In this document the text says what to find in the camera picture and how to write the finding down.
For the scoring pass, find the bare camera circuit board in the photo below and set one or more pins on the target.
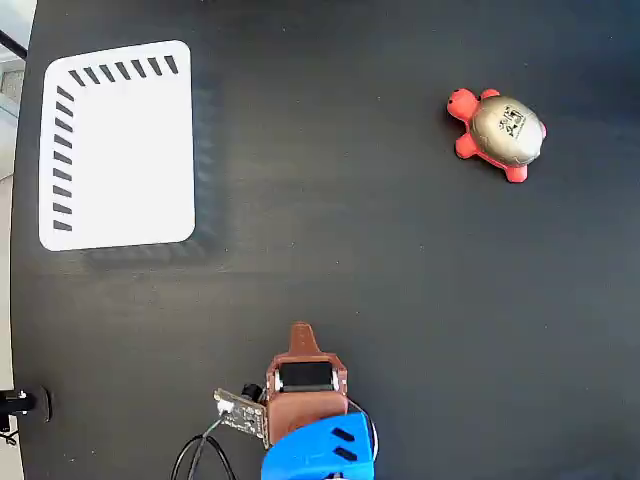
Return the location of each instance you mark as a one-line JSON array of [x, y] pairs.
[[240, 412]]

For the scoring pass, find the black table clamp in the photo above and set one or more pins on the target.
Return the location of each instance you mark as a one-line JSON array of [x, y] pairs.
[[42, 402]]

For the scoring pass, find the red turtle toy silver shell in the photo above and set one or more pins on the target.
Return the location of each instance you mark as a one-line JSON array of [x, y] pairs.
[[505, 132]]

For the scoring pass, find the white slotted tray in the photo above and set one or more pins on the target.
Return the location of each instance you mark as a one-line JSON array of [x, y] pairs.
[[125, 150]]

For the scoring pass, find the black diagonal rod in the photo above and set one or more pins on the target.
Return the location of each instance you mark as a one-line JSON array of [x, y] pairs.
[[12, 44]]

